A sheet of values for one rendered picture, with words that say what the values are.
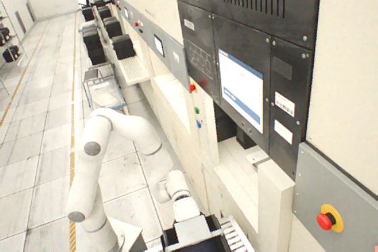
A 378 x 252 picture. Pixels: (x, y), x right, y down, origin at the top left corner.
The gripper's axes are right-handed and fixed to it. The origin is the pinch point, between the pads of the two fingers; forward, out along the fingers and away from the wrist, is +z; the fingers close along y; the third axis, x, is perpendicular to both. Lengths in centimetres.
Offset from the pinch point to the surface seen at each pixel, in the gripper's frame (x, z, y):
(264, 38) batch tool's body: 70, 1, -29
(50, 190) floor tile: -110, -172, 127
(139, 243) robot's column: -40, -30, 27
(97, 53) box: -44, -401, 60
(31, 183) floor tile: -110, -192, 153
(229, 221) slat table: -33.8, -21.1, -22.1
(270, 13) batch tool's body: 77, 3, -29
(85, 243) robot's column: -34, -35, 55
